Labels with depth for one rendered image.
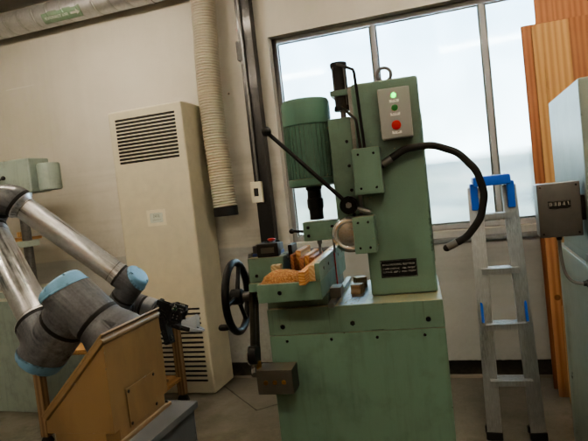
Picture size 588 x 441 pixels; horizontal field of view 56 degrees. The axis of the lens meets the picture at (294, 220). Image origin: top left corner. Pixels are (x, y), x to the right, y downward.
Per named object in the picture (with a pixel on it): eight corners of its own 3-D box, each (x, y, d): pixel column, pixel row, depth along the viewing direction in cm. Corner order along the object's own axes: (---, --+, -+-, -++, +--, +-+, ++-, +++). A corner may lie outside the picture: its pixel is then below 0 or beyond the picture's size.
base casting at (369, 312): (297, 306, 230) (294, 284, 229) (439, 297, 217) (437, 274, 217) (269, 336, 186) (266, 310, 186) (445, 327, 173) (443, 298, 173)
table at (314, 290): (276, 274, 238) (274, 260, 238) (346, 269, 232) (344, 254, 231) (229, 305, 179) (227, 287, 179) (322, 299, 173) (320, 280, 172)
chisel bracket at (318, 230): (308, 243, 207) (305, 220, 207) (345, 240, 204) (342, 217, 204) (304, 246, 200) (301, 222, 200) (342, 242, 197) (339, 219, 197)
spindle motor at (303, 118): (295, 188, 212) (286, 107, 211) (340, 183, 208) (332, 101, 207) (284, 189, 195) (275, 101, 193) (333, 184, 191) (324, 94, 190)
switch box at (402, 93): (382, 140, 184) (378, 92, 184) (413, 136, 182) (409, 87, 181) (381, 139, 178) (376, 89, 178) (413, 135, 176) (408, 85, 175)
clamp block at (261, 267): (260, 276, 216) (257, 253, 216) (294, 274, 213) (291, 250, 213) (249, 283, 202) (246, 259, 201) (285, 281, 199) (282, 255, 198)
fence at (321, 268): (340, 255, 231) (339, 241, 231) (345, 255, 231) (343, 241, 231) (315, 281, 173) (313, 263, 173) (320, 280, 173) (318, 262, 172)
